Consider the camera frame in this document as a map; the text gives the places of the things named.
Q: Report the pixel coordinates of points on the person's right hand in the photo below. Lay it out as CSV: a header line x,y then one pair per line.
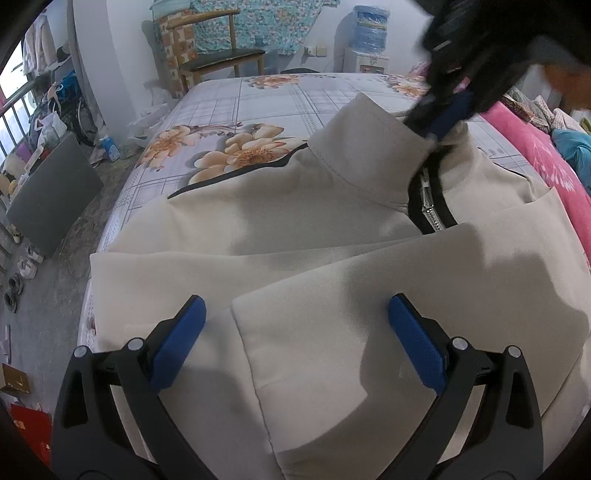
x,y
567,82

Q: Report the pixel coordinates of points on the floral bed sheet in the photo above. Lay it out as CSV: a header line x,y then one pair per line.
x,y
221,106

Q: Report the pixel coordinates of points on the cardboard box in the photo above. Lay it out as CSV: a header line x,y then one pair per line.
x,y
14,379

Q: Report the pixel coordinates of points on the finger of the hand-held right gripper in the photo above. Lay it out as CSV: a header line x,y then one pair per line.
x,y
450,115

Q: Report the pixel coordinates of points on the white water dispenser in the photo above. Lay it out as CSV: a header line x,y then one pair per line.
x,y
364,62

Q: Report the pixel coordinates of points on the white plastic bag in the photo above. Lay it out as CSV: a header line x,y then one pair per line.
x,y
51,129

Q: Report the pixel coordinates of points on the white wall socket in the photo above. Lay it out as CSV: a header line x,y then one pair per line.
x,y
316,50

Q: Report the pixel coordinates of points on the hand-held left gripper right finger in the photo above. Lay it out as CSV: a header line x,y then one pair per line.
x,y
415,344

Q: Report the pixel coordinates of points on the wooden chair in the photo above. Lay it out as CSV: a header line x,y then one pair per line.
x,y
221,57

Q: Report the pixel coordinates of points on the cream zip jacket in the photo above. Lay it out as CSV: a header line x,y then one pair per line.
x,y
323,286

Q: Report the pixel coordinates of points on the checked cloth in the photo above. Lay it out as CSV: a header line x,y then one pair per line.
x,y
565,121

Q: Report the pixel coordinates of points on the pink floral blanket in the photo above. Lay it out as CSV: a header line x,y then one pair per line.
x,y
545,161

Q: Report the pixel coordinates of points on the grey board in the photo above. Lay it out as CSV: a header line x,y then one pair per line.
x,y
55,194

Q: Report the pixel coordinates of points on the teal floral wall cloth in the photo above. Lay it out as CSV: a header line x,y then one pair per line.
x,y
272,23

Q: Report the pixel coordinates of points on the white hanging clothes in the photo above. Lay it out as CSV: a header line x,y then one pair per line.
x,y
37,41

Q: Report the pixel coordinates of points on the grey shoe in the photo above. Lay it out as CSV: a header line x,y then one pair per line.
x,y
11,301
16,282

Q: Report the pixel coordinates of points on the white shoe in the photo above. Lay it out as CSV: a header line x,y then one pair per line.
x,y
27,267
36,253

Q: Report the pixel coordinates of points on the white crumpled plastic sheet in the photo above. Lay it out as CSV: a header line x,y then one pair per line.
x,y
148,121

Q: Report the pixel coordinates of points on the blue water bottle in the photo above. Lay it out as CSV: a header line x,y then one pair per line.
x,y
370,27

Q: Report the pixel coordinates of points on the bicycle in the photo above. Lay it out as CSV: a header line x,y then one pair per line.
x,y
87,117

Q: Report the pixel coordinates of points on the blue and white packet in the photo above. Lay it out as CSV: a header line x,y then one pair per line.
x,y
111,148

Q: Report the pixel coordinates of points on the teal plastic basin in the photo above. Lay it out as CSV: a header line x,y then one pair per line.
x,y
170,6

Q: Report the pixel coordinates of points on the grey-green patterned quilt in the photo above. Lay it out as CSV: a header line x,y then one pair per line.
x,y
526,108

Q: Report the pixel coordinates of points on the brown patterned cabinet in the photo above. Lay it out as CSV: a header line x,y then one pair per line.
x,y
173,50

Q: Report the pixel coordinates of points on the red box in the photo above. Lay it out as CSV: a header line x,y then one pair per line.
x,y
33,431

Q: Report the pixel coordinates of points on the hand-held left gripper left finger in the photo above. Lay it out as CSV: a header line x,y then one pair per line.
x,y
178,344

